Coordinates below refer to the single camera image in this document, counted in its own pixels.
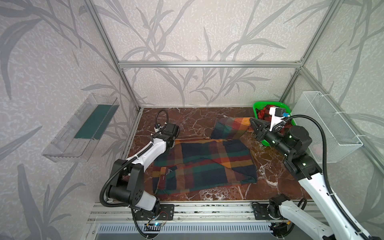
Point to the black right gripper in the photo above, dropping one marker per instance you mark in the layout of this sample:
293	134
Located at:
263	130

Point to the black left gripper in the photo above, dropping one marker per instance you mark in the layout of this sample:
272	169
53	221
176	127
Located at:
166	141

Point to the multicolour plaid shirt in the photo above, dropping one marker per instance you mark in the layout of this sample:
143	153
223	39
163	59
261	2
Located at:
199	164

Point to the green plastic basket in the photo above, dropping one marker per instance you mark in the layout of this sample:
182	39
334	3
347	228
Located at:
261	105

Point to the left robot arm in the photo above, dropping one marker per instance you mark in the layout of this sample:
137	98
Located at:
125	186

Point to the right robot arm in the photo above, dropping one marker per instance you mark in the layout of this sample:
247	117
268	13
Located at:
341	225

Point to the red black plaid shirt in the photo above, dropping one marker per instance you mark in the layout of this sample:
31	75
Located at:
264	114

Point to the pink object in basket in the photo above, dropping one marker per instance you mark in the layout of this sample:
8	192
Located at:
317	149

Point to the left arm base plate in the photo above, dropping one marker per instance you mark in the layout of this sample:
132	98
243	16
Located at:
162	212

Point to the aluminium frame bars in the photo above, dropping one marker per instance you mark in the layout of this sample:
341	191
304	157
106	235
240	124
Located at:
299	66

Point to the white wire mesh basket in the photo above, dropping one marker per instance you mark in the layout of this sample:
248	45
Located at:
341	139

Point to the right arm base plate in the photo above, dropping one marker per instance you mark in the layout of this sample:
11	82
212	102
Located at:
263	211

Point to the aluminium front rail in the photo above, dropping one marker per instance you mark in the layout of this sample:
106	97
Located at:
186	212

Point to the clear plastic wall bin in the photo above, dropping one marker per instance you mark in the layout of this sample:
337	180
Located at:
80	136

